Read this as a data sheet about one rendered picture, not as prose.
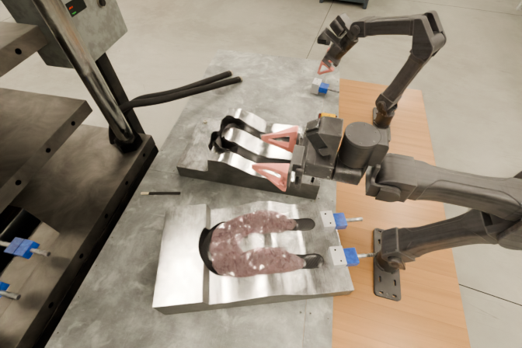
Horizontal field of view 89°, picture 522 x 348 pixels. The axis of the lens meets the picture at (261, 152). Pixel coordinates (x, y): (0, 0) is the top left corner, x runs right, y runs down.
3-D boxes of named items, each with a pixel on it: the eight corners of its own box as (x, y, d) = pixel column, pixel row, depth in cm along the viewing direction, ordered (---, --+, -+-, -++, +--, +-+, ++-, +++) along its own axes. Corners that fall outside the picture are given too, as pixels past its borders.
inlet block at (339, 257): (369, 248, 79) (374, 241, 75) (375, 266, 76) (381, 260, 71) (325, 253, 78) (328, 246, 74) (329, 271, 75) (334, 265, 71)
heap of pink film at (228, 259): (294, 214, 82) (297, 201, 76) (306, 274, 71) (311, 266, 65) (210, 221, 81) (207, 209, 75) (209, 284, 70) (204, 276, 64)
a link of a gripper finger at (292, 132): (255, 144, 51) (303, 153, 50) (264, 119, 56) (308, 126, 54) (255, 165, 56) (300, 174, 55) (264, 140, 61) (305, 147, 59)
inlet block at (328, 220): (356, 215, 85) (362, 207, 81) (362, 230, 82) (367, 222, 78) (317, 219, 85) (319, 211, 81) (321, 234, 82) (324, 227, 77)
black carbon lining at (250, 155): (306, 141, 100) (309, 123, 93) (301, 176, 90) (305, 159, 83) (217, 128, 104) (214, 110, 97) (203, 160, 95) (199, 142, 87)
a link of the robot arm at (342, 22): (323, 29, 108) (340, 6, 97) (337, 23, 112) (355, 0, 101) (340, 52, 107) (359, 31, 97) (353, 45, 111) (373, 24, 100)
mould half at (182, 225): (325, 209, 90) (332, 193, 81) (349, 294, 73) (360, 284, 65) (175, 223, 87) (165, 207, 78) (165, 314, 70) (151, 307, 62)
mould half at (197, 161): (320, 144, 108) (326, 120, 98) (315, 200, 92) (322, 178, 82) (203, 127, 115) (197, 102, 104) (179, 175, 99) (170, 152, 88)
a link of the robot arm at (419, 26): (347, 22, 99) (436, 17, 76) (362, 15, 102) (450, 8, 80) (349, 55, 105) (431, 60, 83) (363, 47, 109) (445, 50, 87)
